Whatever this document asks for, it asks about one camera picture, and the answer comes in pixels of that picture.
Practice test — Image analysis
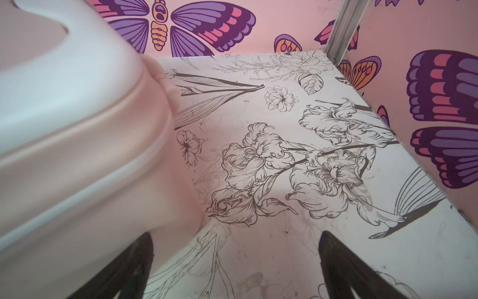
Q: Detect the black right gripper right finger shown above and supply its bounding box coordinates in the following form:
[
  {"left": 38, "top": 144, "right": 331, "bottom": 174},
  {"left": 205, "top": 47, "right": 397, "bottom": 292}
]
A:
[{"left": 318, "top": 231, "right": 405, "bottom": 299}]

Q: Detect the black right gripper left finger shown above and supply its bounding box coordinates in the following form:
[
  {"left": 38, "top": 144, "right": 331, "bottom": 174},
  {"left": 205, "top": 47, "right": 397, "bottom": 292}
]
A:
[{"left": 68, "top": 232, "right": 154, "bottom": 299}]

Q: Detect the aluminium frame post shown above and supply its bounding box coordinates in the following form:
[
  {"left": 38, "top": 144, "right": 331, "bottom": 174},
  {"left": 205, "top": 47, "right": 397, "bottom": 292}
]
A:
[{"left": 324, "top": 0, "right": 370, "bottom": 66}]

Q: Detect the pink first aid box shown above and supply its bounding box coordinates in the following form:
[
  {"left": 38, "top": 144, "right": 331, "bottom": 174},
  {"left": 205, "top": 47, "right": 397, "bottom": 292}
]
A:
[{"left": 1, "top": 1, "right": 202, "bottom": 299}]

